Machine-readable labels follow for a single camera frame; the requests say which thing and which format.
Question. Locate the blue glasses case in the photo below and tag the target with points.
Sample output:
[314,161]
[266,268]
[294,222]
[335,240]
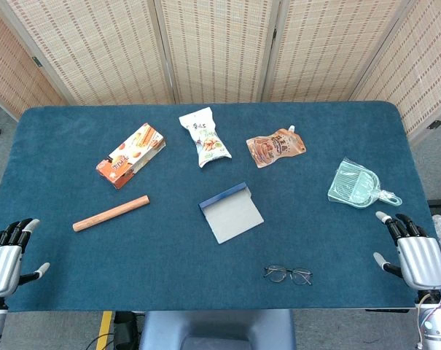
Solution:
[234,218]

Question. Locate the white nut snack bag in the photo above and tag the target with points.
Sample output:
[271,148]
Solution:
[207,142]

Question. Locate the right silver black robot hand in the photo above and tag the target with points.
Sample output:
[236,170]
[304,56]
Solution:
[422,260]

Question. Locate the blue table cloth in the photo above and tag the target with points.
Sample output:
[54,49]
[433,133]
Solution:
[169,262]

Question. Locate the black bar on floor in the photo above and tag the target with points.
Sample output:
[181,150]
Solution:
[440,203]

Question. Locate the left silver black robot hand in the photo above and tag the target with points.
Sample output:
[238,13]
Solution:
[3,262]

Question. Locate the green dustpan in plastic bag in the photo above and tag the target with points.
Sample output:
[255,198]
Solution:
[351,182]

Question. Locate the orange spout pouch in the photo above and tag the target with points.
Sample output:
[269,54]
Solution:
[275,147]

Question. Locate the wooden rolling pin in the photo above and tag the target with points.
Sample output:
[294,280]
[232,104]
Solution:
[111,213]

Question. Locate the black eyeglasses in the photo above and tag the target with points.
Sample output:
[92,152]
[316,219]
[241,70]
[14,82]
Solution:
[277,275]

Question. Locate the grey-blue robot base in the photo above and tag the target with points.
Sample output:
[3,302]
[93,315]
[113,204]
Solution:
[213,328]

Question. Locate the woven bamboo screen panel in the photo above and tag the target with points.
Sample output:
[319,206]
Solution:
[8,73]
[96,54]
[216,51]
[424,73]
[326,51]

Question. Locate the black screen foot bracket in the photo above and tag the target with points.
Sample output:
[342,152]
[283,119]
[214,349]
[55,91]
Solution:
[435,124]

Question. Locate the orange biscuit carton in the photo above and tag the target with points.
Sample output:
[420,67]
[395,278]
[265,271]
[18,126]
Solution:
[132,153]

